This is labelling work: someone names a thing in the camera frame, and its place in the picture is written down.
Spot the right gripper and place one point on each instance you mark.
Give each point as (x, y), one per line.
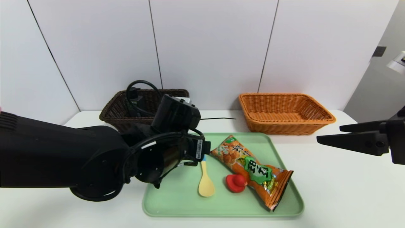
(398, 142)

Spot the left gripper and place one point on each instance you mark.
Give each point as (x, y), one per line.
(199, 148)

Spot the red rubber duck toy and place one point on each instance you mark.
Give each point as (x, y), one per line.
(234, 183)

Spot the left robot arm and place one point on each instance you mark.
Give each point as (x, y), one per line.
(63, 158)

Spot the orange wicker basket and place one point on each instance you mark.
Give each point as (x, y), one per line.
(284, 126)

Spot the dark brown wicker basket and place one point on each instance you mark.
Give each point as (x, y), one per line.
(114, 114)

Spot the orange snack bag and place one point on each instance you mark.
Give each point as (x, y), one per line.
(253, 167)

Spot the light green plastic tray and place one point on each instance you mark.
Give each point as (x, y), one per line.
(221, 202)

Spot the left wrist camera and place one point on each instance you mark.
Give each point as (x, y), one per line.
(174, 114)

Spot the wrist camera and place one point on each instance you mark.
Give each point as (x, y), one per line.
(397, 63)
(174, 114)

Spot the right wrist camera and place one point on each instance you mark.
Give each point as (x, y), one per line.
(397, 63)

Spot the black wall fixture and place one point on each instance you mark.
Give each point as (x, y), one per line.
(378, 51)

